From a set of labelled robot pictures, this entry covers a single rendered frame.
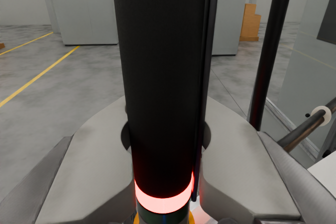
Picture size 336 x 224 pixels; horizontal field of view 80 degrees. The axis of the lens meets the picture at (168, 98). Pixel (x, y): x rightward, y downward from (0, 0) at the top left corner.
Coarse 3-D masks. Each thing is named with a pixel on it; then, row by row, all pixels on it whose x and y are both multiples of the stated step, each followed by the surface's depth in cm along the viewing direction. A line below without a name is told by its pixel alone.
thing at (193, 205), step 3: (198, 195) 19; (198, 198) 19; (195, 201) 18; (198, 201) 18; (192, 204) 18; (195, 204) 18; (198, 204) 18; (192, 207) 18; (195, 207) 18; (210, 216) 17; (210, 219) 17; (213, 219) 17; (207, 222) 17; (210, 222) 17; (213, 222) 17; (216, 222) 17
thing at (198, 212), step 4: (196, 208) 18; (200, 208) 18; (192, 212) 17; (196, 212) 17; (200, 212) 17; (204, 212) 17; (196, 216) 17; (200, 216) 17; (204, 216) 17; (208, 216) 17; (196, 220) 17; (200, 220) 17; (204, 220) 17
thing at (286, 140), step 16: (272, 0) 12; (288, 0) 12; (272, 16) 12; (272, 32) 13; (272, 48) 13; (272, 64) 14; (256, 80) 15; (256, 96) 15; (256, 112) 16; (320, 112) 30; (256, 128) 17; (304, 128) 27
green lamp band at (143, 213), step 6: (138, 204) 12; (186, 204) 11; (138, 210) 12; (144, 210) 11; (180, 210) 11; (186, 210) 12; (144, 216) 12; (150, 216) 11; (156, 216) 11; (162, 216) 11; (168, 216) 11; (174, 216) 11; (180, 216) 11; (150, 222) 11; (156, 222) 11; (162, 222) 11; (168, 222) 11; (174, 222) 11
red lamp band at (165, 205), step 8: (136, 192) 11; (184, 192) 11; (144, 200) 11; (152, 200) 10; (160, 200) 10; (168, 200) 10; (176, 200) 11; (184, 200) 11; (152, 208) 11; (160, 208) 11; (168, 208) 11; (176, 208) 11
